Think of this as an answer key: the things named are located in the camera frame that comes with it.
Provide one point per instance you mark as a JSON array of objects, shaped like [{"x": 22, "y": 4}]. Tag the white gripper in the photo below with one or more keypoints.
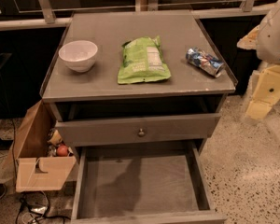
[{"x": 274, "y": 42}]

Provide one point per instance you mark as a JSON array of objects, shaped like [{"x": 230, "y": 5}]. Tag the green rice chip bag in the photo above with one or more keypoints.
[{"x": 143, "y": 62}]

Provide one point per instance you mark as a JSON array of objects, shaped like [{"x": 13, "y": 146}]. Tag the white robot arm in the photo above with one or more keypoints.
[{"x": 265, "y": 40}]

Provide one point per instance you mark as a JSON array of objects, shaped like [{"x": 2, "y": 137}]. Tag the grey drawer cabinet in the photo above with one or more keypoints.
[{"x": 141, "y": 87}]

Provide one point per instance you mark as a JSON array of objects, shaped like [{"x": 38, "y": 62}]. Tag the round metal drawer knob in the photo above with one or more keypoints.
[{"x": 141, "y": 132}]

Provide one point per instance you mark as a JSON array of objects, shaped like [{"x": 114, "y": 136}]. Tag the open grey middle drawer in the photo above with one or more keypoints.
[{"x": 148, "y": 183}]

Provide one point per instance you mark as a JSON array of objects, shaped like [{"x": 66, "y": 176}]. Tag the grey top drawer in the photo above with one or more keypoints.
[{"x": 99, "y": 132}]

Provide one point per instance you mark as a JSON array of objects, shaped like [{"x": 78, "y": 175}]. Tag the yellow snack bag in box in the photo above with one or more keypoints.
[{"x": 54, "y": 137}]

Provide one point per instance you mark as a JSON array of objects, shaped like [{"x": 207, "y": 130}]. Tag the white ceramic bowl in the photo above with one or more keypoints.
[{"x": 79, "y": 56}]

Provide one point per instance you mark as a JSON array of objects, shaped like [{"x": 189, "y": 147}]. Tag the red apple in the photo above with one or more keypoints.
[{"x": 62, "y": 151}]

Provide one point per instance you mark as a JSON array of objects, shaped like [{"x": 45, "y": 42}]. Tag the brown cardboard box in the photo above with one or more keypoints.
[{"x": 37, "y": 171}]

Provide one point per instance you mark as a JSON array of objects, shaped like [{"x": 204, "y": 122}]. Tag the metal railing frame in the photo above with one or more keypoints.
[{"x": 46, "y": 6}]

